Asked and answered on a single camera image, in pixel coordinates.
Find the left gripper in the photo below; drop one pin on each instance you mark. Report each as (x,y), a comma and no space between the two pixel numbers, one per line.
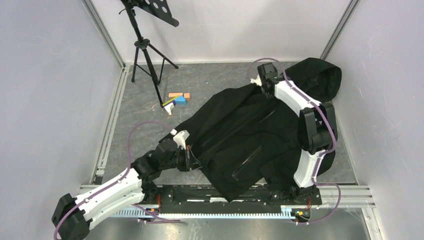
(187,154)

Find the black hooded jacket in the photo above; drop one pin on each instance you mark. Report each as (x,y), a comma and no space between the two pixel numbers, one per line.
(241,136)

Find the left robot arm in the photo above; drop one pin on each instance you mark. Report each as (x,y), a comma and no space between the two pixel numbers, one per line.
(75,216)

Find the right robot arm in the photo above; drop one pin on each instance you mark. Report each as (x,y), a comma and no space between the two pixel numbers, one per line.
(317,127)

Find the white purple toy piece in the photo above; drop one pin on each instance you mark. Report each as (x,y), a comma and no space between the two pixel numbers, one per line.
(169,107)

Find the blue wooden block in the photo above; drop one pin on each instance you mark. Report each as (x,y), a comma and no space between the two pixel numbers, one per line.
(180,100)

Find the yellow green stick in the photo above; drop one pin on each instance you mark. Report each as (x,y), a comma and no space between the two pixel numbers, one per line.
(172,100)

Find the orange wooden block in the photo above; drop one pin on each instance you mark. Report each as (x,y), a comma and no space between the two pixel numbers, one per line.
(175,94)

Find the black music stand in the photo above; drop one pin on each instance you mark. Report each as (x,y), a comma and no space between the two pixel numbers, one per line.
(159,9)

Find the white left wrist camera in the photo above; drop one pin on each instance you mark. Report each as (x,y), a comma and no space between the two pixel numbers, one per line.
(180,137)

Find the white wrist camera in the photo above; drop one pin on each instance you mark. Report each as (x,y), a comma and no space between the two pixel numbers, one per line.
(180,137)
(257,81)

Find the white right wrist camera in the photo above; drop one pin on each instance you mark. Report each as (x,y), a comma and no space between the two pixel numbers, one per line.
(257,81)

